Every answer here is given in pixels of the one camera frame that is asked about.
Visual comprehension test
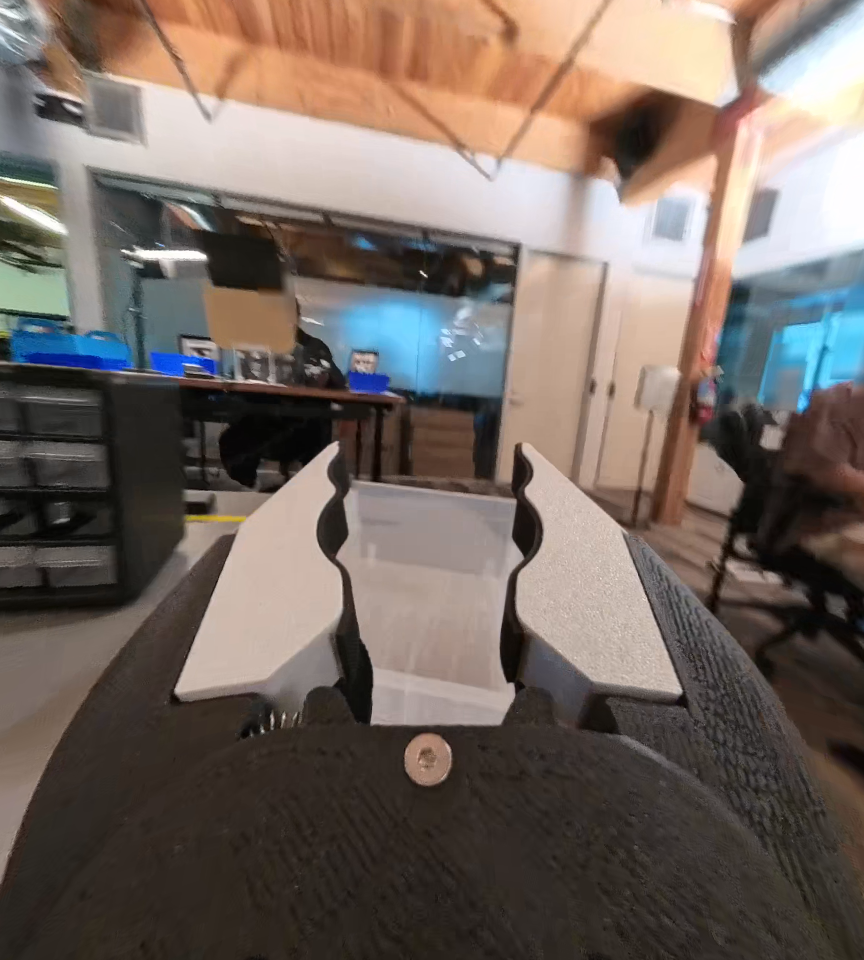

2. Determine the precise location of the white sign on stand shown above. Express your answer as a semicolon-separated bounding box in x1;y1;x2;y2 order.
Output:
630;365;682;526

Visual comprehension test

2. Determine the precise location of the studio light stand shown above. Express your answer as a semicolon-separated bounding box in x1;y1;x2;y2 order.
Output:
123;247;212;354

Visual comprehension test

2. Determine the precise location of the set of clear small drawers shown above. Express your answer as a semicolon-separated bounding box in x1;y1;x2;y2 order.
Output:
0;390;120;590

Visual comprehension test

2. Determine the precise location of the black office chair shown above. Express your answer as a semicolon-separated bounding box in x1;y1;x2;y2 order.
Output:
705;405;864;676

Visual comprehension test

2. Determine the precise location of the wooden post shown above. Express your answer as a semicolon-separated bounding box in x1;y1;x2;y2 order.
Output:
653;127;750;526

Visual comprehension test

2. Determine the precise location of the red fire extinguisher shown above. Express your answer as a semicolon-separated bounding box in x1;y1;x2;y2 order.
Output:
690;371;720;429

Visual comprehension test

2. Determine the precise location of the black ceiling speaker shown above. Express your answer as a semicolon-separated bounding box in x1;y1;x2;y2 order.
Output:
610;105;669;181

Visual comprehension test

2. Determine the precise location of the beige door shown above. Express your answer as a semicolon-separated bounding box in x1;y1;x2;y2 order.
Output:
514;251;609;481

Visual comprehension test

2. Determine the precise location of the clear plastic drawer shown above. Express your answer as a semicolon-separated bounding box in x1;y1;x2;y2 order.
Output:
338;480;527;727

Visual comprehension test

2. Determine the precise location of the wall air vent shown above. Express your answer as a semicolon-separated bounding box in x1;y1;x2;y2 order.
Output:
651;195;697;243
85;73;147;145
743;187;780;243

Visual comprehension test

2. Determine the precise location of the printed marker board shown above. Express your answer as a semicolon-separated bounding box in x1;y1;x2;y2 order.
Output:
233;346;298;380

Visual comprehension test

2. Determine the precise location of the black monitor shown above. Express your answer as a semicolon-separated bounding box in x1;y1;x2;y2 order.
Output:
201;231;287;292

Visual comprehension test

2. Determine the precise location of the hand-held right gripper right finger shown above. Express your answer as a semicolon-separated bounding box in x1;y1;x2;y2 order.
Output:
500;441;686;727

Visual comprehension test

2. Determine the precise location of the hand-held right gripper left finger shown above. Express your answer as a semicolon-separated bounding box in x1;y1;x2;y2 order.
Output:
173;441;375;725

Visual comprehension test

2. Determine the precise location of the black drawer cabinet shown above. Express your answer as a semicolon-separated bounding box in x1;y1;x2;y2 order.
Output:
0;358;187;612

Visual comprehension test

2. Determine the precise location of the wooden table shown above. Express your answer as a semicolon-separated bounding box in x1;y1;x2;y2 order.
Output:
177;373;408;485

